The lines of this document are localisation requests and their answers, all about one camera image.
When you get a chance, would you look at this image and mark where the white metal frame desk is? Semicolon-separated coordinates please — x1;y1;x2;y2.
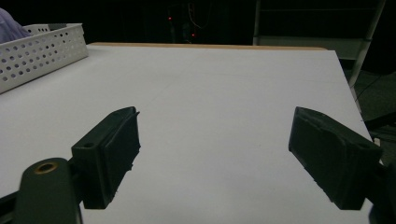
252;0;388;89

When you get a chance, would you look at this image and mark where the purple garment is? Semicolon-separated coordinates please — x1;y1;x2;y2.
0;7;33;45

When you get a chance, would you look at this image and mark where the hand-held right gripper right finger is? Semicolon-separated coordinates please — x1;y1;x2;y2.
288;105;383;211

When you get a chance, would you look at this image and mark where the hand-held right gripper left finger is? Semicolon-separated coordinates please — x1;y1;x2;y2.
71;105;142;210

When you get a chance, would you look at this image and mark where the white table mat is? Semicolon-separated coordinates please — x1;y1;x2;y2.
0;43;375;224

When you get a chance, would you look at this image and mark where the white perforated plastic basket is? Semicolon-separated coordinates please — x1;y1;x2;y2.
0;22;90;95

